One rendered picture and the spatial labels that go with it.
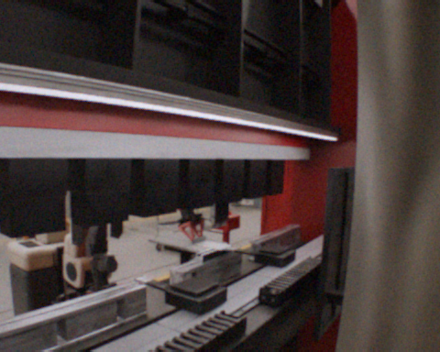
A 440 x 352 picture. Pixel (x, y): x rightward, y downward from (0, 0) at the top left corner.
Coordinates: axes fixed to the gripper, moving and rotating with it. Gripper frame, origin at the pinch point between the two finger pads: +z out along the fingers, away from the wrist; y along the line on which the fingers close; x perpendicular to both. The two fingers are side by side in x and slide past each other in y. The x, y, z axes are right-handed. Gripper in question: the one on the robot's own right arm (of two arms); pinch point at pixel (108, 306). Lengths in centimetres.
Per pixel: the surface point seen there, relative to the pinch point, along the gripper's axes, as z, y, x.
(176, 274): -11.6, 37.5, -3.7
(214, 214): -28, 47, 16
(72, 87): -56, 65, -66
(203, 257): -14.1, 42.1, 8.7
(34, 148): -52, 44, -57
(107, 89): -57, 66, -58
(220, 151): -49, 56, 13
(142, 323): -3.4, 37.2, -26.7
